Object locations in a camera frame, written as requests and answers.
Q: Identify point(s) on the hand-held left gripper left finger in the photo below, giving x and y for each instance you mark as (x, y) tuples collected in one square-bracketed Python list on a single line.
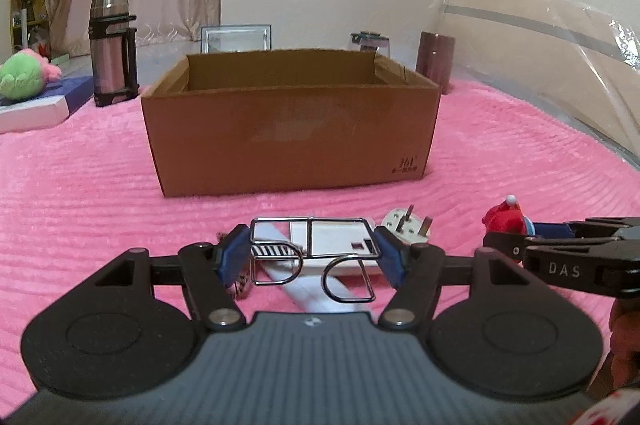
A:
[(234, 252)]

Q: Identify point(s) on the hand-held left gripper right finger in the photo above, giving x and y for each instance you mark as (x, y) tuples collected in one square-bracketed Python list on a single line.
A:
[(390, 257)]

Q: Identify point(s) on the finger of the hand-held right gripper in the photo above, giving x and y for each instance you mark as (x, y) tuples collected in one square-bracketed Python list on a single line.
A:
[(505, 247), (552, 230)]

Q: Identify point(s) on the red and blue cat toy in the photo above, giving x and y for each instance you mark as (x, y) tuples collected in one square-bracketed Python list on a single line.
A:
[(502, 217)]

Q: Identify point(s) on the white wall plug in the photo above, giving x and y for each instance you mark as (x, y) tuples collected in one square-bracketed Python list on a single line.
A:
[(400, 225)]

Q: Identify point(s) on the white square panel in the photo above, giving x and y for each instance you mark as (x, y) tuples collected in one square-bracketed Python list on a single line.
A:
[(335, 240)]

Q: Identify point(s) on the long white remote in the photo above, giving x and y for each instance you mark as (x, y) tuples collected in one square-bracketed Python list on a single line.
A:
[(310, 292)]

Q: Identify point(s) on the brown cardboard box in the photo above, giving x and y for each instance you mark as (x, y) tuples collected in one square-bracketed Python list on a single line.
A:
[(290, 130)]

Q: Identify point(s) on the person's right hand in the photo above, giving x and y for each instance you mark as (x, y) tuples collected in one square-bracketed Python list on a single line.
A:
[(627, 340)]

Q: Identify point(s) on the clear plastic sheet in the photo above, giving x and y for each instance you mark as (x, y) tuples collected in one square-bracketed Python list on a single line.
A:
[(550, 65)]

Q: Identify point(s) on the pink fleece blanket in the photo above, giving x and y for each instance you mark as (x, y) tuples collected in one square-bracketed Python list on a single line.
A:
[(75, 185)]

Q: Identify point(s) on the maroon thermos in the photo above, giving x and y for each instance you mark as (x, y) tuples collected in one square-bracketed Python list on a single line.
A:
[(434, 60)]

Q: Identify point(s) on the clear jar with dark base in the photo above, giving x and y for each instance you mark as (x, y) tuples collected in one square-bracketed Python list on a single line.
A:
[(372, 42)]

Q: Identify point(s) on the white and blue box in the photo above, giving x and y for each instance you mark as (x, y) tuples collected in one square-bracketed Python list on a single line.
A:
[(75, 90)]

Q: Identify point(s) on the white flat box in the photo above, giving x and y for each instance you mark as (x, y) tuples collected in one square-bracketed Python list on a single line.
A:
[(30, 117)]

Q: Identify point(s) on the green plush toy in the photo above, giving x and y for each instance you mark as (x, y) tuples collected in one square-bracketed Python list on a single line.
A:
[(20, 77)]

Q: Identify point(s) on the silver picture frame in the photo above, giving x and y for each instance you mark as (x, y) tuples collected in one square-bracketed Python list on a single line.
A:
[(235, 39)]

